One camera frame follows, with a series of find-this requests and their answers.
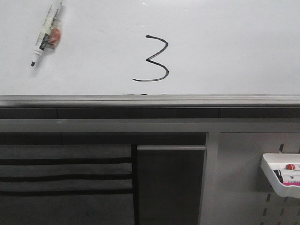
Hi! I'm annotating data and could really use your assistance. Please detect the grey metal stand frame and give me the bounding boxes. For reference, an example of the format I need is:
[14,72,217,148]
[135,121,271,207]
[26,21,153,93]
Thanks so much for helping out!
[0,119,300,224]

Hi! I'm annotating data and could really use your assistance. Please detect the red marker box in tray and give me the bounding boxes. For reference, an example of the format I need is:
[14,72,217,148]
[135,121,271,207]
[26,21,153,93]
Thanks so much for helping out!
[283,180,300,187]

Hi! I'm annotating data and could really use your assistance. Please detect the dark grey hanging panel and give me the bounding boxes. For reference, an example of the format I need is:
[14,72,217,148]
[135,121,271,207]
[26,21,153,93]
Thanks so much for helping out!
[137,145,206,225]

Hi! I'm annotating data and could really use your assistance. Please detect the grey pegboard panel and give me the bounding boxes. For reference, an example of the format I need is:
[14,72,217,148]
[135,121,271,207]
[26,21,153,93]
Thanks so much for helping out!
[200,132,300,225]

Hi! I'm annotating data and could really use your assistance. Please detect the red round magnet in tray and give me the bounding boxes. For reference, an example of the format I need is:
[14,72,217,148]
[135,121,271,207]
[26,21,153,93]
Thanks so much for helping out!
[285,164,296,170]

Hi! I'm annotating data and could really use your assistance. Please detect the grey fabric organizer black stripes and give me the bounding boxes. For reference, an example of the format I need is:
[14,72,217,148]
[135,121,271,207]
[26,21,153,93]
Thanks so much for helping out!
[0,145,138,225]

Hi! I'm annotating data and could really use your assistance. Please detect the white plastic tray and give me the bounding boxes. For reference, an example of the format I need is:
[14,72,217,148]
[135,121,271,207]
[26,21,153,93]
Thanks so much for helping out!
[261,153,300,199]

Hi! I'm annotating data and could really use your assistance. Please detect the white whiteboard with aluminium frame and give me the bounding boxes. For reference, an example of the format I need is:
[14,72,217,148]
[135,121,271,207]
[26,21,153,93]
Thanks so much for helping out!
[0,0,300,106]

